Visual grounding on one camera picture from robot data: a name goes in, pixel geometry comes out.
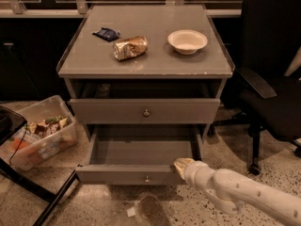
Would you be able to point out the black table stand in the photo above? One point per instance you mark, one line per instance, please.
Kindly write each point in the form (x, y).
(10, 123)

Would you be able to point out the blue snack packet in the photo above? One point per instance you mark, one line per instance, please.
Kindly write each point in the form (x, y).
(107, 34)

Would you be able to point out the dark object in top drawer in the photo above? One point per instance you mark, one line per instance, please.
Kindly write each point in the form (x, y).
(102, 91)

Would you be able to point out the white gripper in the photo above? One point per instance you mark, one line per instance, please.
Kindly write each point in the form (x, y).
(192, 172)

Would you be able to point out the grey drawer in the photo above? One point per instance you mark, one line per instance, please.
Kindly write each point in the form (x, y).
(148, 103)
(139, 154)

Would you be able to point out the white paper bowl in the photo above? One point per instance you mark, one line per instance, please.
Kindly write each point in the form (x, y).
(187, 42)

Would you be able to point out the snack items in bin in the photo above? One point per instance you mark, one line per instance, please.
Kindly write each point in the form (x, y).
(35, 131)

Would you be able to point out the grey top drawer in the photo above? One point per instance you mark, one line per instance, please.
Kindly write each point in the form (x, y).
(148, 103)

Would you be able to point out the crushed gold chip bag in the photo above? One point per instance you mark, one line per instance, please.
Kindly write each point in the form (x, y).
(130, 48)

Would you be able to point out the grey drawer cabinet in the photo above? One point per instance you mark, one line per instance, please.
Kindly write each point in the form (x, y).
(91, 60)

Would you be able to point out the clear plastic storage bin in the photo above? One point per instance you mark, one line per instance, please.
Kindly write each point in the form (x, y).
(28, 157)

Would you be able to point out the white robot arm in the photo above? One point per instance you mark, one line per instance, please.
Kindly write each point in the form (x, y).
(228, 190)

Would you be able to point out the black office chair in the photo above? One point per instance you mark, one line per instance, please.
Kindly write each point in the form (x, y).
(266, 83)

